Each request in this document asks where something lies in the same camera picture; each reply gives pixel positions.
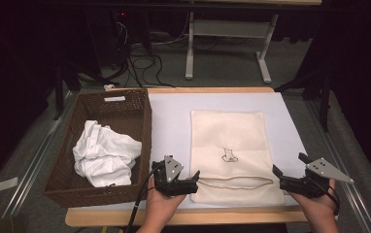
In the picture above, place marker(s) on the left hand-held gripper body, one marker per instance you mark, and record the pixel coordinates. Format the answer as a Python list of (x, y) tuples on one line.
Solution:
[(170, 186)]

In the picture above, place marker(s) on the person's right hand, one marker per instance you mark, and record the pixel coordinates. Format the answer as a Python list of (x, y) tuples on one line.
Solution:
[(321, 208)]

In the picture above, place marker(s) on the wooden table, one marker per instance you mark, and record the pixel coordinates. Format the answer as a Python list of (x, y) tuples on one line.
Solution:
[(206, 217)]

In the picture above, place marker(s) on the black stand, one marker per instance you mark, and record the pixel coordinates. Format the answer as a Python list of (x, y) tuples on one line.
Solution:
[(325, 97), (60, 87)]

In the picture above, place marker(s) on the white tape strip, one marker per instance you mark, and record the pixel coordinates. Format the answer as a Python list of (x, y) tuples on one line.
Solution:
[(5, 184)]

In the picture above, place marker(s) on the brown woven basket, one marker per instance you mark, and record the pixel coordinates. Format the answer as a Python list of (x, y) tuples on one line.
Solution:
[(109, 110)]

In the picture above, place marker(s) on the white metal desk frame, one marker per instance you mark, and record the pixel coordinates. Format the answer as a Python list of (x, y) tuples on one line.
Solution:
[(229, 28)]

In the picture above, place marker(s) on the person's left hand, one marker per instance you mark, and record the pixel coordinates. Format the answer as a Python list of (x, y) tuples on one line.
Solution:
[(161, 207)]

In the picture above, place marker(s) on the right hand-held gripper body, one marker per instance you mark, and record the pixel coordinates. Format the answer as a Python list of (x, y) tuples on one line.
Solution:
[(303, 186)]

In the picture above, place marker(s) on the white label on basket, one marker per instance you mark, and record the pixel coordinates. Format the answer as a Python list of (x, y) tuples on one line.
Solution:
[(115, 98)]

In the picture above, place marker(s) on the small white paper scrap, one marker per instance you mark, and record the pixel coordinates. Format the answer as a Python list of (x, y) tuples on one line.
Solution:
[(109, 87)]

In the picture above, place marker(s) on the metal floor rail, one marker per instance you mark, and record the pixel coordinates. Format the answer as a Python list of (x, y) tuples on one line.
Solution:
[(34, 161), (339, 161)]

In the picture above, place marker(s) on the white table mat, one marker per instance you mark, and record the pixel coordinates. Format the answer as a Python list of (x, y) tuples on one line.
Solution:
[(170, 123)]

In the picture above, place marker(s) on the white shirt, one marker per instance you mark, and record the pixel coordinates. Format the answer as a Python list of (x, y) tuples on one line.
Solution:
[(106, 155)]

